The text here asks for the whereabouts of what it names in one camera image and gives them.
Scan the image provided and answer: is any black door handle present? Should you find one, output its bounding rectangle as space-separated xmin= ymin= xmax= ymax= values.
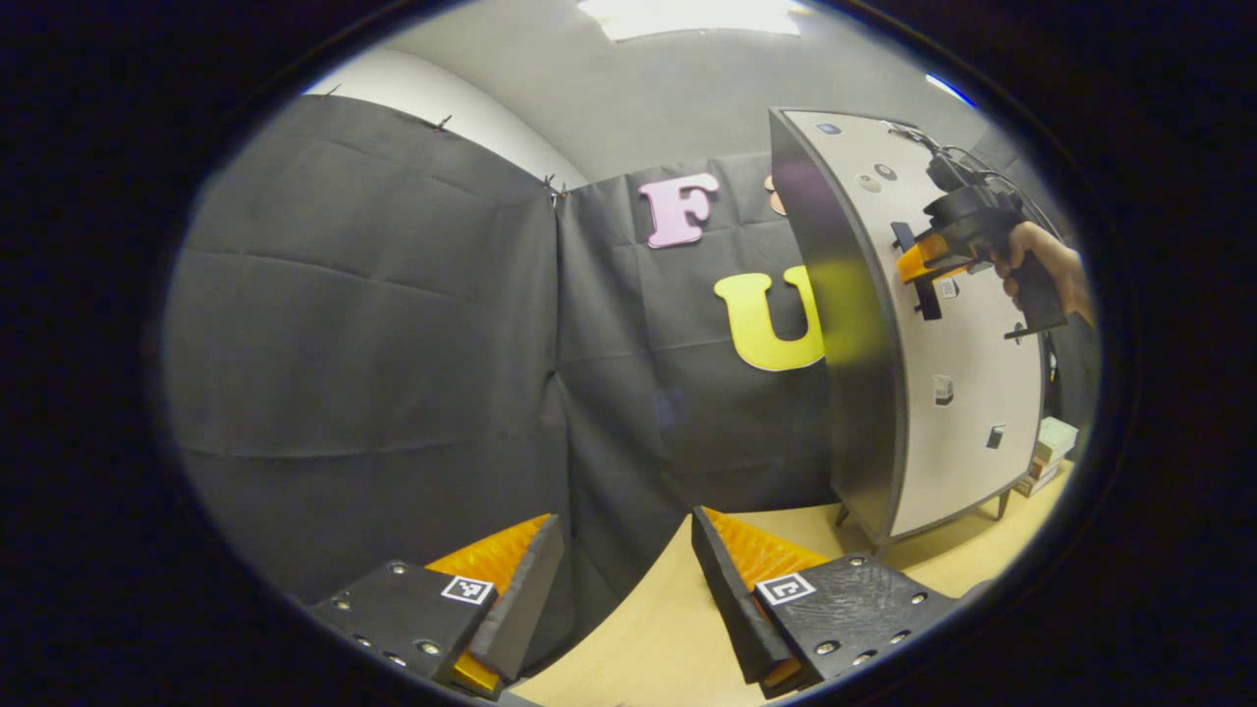
xmin=892 ymin=222 xmax=946 ymax=323

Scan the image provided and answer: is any beige cabinet door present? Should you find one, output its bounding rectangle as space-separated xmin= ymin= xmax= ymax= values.
xmin=786 ymin=110 xmax=1045 ymax=539

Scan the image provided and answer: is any large ceiling light panel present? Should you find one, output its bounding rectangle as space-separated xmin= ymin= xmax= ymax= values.
xmin=577 ymin=0 xmax=816 ymax=42

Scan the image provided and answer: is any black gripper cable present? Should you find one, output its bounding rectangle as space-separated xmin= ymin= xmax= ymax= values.
xmin=884 ymin=121 xmax=1044 ymax=229

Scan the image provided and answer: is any grey cabinet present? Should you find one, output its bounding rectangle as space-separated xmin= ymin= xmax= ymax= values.
xmin=769 ymin=106 xmax=1047 ymax=556

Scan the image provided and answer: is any beige flat box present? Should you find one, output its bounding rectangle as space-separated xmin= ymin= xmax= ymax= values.
xmin=1014 ymin=456 xmax=1067 ymax=498

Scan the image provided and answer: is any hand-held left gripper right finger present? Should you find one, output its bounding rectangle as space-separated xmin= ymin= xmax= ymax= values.
xmin=690 ymin=506 xmax=958 ymax=700

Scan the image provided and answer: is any pale green small box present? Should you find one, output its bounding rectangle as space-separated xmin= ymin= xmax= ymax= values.
xmin=1035 ymin=416 xmax=1080 ymax=463

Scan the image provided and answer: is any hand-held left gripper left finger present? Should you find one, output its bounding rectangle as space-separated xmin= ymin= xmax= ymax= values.
xmin=307 ymin=513 xmax=568 ymax=700

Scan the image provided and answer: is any black backdrop cloth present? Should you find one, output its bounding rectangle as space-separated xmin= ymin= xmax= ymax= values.
xmin=162 ymin=93 xmax=1101 ymax=679

